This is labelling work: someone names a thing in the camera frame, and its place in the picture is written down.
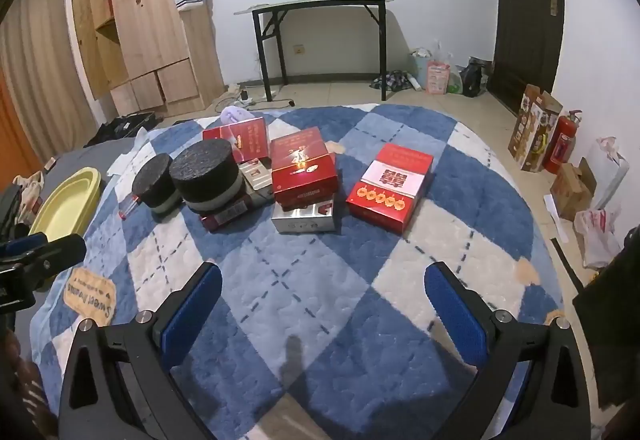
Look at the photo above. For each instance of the pale blue trash bin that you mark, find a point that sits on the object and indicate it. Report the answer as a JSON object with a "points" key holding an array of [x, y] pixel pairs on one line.
{"points": [[420, 67]]}

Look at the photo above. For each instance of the red printed bag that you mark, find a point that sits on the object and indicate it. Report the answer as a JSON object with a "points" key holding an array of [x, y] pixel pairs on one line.
{"points": [[437, 78]]}

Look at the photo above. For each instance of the yellow plastic basin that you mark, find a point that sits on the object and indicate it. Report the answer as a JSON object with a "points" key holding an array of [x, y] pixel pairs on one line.
{"points": [[65, 205]]}

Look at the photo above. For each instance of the red fire extinguisher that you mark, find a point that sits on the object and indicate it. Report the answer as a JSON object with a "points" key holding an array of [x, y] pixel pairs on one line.
{"points": [[560, 144]]}

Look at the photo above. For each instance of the black open case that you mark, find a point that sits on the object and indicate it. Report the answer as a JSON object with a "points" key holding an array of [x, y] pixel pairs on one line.
{"points": [[120, 127]]}

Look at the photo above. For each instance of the orange curtain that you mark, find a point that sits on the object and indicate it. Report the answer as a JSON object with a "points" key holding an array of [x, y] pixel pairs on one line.
{"points": [[15, 129]]}

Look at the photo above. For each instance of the beige curtain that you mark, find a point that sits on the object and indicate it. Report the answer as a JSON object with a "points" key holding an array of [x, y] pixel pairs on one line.
{"points": [[45, 59]]}

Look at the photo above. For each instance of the small black foam disc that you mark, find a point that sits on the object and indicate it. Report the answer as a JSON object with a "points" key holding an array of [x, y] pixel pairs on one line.
{"points": [[155, 180]]}

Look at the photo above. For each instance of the black trash bag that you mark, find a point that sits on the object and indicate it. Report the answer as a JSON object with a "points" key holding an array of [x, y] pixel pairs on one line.
{"points": [[472, 77]]}

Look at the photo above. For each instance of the brown cardboard box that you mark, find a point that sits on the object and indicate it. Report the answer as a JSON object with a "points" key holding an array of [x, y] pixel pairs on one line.
{"points": [[570, 190]]}

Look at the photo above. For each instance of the white printed bag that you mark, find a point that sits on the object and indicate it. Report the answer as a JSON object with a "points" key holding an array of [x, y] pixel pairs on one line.
{"points": [[30, 195]]}

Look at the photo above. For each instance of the black folding table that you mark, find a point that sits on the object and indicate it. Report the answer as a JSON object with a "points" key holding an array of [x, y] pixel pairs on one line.
{"points": [[320, 4]]}

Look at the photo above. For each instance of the plaid cloth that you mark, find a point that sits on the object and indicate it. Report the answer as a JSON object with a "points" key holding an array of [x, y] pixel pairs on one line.
{"points": [[392, 80]]}

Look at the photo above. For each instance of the printed cardboard box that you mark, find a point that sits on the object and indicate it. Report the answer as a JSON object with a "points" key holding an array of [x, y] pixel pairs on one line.
{"points": [[532, 129]]}

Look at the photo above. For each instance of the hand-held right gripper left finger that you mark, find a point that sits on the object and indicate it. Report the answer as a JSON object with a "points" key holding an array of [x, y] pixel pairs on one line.
{"points": [[192, 315]]}

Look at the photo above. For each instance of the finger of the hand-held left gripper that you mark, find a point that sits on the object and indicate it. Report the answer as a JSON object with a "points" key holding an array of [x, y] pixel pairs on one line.
{"points": [[22, 247], [62, 252]]}

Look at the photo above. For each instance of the small red cigarette pack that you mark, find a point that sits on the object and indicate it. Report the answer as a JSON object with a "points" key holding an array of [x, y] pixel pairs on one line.
{"points": [[127, 207]]}

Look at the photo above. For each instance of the glossy red cigarette pack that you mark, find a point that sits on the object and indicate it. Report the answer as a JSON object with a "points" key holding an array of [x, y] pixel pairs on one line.
{"points": [[247, 137]]}

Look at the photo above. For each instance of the white paper bag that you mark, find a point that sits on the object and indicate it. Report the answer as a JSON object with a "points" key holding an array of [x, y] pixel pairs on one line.
{"points": [[612, 169]]}

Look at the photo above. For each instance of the dark brown door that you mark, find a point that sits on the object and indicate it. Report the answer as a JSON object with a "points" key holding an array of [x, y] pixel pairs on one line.
{"points": [[525, 9]]}

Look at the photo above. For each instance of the red box with lantern print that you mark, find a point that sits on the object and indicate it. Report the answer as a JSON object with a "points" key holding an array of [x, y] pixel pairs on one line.
{"points": [[392, 190]]}

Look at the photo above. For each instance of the red and silver cigarette pack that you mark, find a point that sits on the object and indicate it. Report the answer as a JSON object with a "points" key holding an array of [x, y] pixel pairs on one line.
{"points": [[257, 180], [300, 220]]}

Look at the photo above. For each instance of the dark cloth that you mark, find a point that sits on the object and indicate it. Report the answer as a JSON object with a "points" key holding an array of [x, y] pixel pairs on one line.
{"points": [[610, 310]]}

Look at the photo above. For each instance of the thick red box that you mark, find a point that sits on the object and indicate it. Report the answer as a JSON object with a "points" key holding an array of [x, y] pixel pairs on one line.
{"points": [[300, 159]]}

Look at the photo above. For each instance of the blue plaid fleece blanket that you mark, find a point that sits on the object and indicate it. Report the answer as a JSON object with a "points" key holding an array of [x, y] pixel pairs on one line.
{"points": [[310, 270]]}

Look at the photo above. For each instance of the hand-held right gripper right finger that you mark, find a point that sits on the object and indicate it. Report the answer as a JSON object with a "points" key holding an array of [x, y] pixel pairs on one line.
{"points": [[457, 315]]}

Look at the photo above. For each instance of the large black foam disc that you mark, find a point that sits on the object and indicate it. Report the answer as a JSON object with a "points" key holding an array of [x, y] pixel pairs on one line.
{"points": [[205, 164]]}

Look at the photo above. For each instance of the wooden wardrobe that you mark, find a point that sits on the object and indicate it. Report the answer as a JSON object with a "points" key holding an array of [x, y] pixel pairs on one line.
{"points": [[150, 19]]}

